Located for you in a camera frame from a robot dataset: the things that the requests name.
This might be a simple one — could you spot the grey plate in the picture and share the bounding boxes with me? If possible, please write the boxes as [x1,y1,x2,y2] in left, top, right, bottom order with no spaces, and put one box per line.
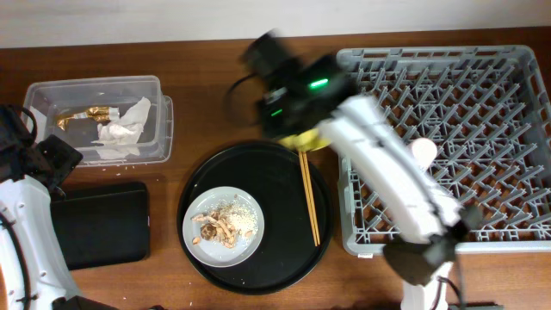
[181,187,264,268]

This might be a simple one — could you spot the gold coffee sachet wrapper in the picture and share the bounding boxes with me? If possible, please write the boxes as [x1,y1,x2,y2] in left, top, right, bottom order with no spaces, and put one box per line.
[56,107,120,131]

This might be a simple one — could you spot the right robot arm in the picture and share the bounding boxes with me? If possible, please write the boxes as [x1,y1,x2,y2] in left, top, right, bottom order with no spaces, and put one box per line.
[241,32,482,309]

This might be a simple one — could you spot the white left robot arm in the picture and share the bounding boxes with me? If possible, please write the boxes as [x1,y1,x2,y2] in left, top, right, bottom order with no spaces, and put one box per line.
[1,105,106,310]

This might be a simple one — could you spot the clear plastic waste bin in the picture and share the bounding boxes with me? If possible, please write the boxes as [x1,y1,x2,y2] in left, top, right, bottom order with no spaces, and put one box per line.
[23,76,174,167]

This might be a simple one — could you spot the grey dishwasher rack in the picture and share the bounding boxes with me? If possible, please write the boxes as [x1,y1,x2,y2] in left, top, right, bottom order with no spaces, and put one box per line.
[337,45,550,253]

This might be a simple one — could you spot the food scraps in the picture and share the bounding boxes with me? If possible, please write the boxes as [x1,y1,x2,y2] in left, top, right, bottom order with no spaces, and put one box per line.
[191,200,258,249]

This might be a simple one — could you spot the black rectangular tray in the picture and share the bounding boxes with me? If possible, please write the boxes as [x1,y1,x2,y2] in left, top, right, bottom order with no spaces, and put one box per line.
[51,182,150,270]

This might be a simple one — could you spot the yellow bowl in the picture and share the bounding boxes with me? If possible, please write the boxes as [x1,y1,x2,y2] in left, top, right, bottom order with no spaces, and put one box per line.
[278,128,331,152]

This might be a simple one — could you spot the pink cup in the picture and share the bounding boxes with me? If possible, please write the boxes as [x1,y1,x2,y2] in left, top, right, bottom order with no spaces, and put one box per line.
[407,138,438,171]

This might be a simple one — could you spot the round black serving tray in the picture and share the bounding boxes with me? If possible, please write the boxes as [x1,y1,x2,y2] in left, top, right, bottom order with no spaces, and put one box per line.
[176,141,334,295]

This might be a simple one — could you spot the white tissue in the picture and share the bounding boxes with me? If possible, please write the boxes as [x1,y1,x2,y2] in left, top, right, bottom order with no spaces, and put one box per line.
[94,97,151,160]

